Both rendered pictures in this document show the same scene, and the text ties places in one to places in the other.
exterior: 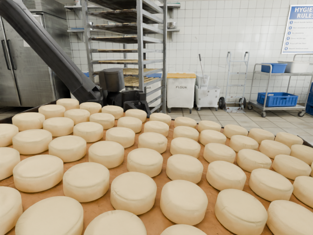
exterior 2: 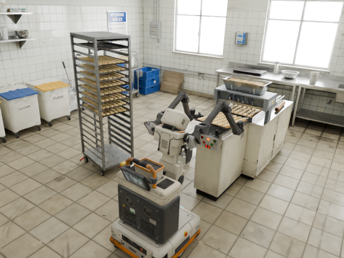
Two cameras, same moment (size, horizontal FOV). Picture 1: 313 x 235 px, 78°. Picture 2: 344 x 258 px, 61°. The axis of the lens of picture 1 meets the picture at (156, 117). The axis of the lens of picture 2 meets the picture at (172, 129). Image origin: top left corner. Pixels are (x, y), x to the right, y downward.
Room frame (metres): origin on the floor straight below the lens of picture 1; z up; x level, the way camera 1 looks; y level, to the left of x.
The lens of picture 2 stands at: (-0.74, 3.04, 2.17)
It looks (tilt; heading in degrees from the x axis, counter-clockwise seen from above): 23 degrees down; 299
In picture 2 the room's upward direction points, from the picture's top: 2 degrees clockwise
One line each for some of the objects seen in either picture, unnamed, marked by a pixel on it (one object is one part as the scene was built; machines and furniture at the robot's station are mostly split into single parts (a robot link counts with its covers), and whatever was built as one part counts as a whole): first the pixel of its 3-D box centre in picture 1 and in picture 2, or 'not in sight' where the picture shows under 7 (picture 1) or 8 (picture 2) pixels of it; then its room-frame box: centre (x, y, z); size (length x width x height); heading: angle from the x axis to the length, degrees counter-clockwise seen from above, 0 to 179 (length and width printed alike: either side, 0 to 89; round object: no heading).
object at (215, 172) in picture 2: not in sight; (221, 155); (0.26, -0.10, 0.45); 0.70 x 0.34 x 0.90; 83
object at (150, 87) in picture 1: (148, 91); (17, 110); (3.95, 0.16, 0.38); 0.64 x 0.54 x 0.77; 175
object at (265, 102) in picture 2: not in sight; (243, 103); (0.20, -0.60, 1.01); 0.72 x 0.33 x 0.34; 173
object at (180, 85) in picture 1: (180, 92); (49, 101); (3.91, -0.49, 0.38); 0.64 x 0.54 x 0.77; 173
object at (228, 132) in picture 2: not in sight; (256, 113); (0.04, -0.69, 0.87); 2.01 x 0.03 x 0.07; 83
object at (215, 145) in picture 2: not in sight; (208, 142); (0.31, 0.26, 0.77); 0.24 x 0.04 x 0.14; 173
